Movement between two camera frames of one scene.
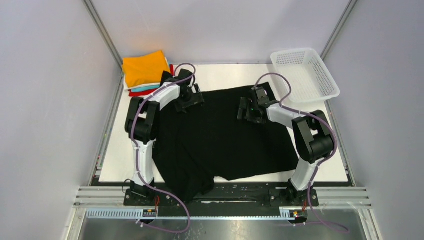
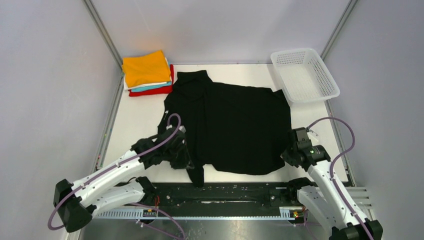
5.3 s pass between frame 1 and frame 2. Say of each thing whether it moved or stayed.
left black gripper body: moved
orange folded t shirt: stayed
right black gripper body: moved
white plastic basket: stayed
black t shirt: moved
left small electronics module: stayed
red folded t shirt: stayed
